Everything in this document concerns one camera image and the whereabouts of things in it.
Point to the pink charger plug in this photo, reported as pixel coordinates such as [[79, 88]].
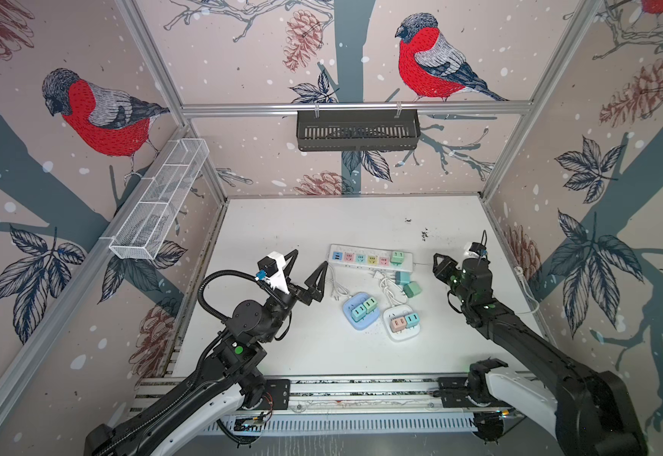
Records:
[[397, 324]]

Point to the blue square socket cube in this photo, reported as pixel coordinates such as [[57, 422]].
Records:
[[356, 300]]

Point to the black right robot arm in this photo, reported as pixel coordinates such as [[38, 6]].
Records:
[[588, 412]]

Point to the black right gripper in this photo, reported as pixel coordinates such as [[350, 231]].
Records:
[[445, 267]]

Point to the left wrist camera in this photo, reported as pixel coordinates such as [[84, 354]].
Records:
[[271, 272]]

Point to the dark teal charger plug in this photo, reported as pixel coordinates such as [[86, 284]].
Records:
[[402, 278]]

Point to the black wire basket shelf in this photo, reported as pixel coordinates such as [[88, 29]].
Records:
[[358, 130]]

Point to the light teal charger plug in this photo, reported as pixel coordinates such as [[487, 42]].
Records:
[[358, 313]]

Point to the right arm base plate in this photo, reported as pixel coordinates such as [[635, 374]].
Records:
[[461, 392]]

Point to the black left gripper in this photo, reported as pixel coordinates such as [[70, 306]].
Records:
[[310, 293]]

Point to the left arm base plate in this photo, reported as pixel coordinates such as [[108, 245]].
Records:
[[276, 396]]

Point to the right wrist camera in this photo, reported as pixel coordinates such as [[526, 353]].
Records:
[[475, 250]]

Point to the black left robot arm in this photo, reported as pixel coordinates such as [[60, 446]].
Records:
[[226, 376]]

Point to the white multicolour power strip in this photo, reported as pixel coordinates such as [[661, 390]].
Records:
[[367, 258]]

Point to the white wire mesh shelf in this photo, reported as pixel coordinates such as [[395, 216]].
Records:
[[150, 221]]

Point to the white square socket cube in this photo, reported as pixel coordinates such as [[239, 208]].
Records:
[[400, 311]]

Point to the green charger plug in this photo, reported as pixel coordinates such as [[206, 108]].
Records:
[[397, 258], [370, 305], [412, 289]]

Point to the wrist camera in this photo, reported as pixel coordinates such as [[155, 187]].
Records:
[[271, 272], [475, 250]]

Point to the aluminium front rail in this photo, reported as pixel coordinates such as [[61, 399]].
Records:
[[359, 393]]

